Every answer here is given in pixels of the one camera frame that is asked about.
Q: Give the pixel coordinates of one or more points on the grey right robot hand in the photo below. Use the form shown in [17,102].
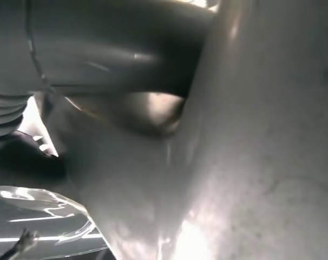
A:
[113,43]

